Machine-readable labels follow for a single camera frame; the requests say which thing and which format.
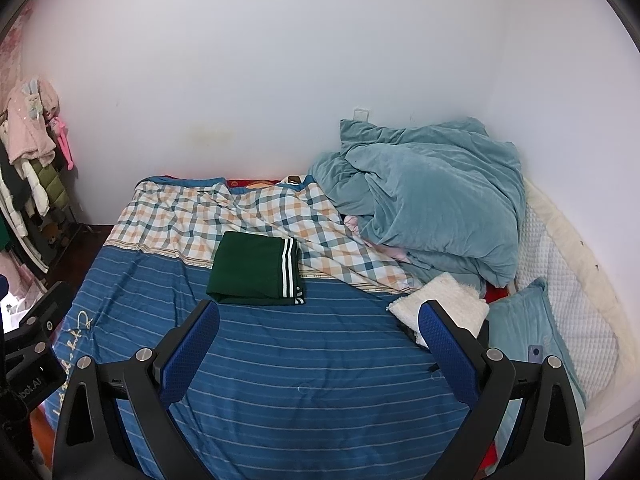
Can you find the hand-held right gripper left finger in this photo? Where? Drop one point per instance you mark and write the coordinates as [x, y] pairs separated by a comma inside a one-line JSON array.
[[192, 345]]

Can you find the teal velvet blanket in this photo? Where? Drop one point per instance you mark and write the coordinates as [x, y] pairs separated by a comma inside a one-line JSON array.
[[425, 195]]

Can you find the pink cloth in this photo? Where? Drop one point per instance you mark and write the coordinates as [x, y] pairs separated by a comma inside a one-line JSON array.
[[385, 250]]

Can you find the white fluffy cloth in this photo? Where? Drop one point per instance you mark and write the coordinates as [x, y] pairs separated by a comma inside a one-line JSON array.
[[450, 292]]

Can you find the teal pillow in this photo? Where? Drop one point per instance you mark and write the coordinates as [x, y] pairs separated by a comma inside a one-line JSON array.
[[525, 320]]

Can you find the bright pink hanging item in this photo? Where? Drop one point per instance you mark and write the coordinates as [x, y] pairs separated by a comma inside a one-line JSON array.
[[65, 145]]

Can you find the blue striped plaid bed cover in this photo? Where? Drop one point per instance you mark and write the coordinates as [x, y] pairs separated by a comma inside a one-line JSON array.
[[300, 385]]

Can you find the small blue-grey device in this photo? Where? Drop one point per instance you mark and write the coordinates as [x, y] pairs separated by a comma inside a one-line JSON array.
[[535, 355]]

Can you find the black clothes rack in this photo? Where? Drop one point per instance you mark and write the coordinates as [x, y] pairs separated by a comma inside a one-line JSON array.
[[60, 240]]

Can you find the green and white jacket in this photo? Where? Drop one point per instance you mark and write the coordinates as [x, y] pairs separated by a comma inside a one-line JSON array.
[[255, 270]]

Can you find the olive puffer jacket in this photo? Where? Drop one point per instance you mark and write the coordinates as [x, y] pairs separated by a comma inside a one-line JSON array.
[[47, 185]]

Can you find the white quilted mattress pad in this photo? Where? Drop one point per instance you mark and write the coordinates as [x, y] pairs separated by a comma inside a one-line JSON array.
[[560, 280]]

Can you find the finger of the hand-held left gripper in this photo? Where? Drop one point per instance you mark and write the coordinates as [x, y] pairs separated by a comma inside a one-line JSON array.
[[45, 307]]

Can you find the white garment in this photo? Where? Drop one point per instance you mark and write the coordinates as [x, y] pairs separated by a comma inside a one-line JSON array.
[[12, 200]]

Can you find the white wall socket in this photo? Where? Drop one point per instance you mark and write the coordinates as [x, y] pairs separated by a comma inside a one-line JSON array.
[[361, 114]]

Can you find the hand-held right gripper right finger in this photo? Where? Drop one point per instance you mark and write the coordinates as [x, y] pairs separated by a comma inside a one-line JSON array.
[[447, 350]]

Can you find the pink fleece garment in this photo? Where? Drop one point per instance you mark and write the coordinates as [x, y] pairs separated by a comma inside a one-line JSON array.
[[30, 120]]

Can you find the plaid checkered blanket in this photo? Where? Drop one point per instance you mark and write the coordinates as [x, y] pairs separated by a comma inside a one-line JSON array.
[[492, 293]]

